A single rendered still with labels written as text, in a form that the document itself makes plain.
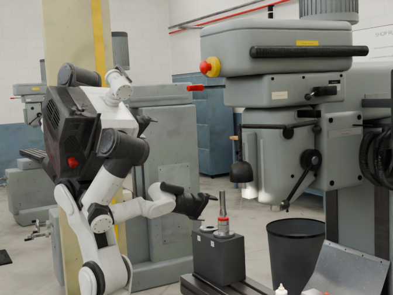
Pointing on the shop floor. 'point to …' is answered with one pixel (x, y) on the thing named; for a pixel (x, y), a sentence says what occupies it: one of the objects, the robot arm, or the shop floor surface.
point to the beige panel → (97, 43)
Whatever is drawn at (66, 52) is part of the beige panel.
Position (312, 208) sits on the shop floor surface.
